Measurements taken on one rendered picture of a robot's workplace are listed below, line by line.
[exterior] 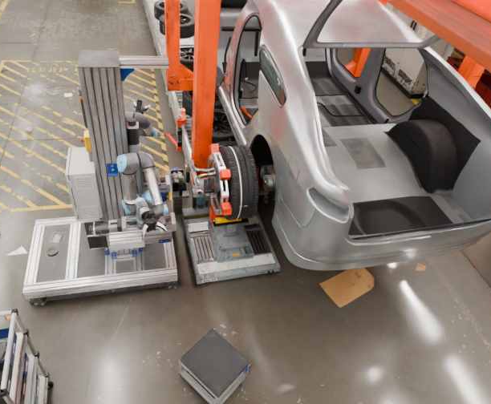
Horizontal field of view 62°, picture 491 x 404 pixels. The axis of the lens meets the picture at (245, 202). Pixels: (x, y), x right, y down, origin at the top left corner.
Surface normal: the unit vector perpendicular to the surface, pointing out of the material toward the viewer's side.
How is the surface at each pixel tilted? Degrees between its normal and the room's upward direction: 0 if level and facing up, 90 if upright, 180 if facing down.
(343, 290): 2
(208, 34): 90
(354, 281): 2
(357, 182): 22
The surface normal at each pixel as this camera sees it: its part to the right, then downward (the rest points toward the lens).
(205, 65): 0.26, 0.68
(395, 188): 0.19, -0.46
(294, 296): 0.11, -0.73
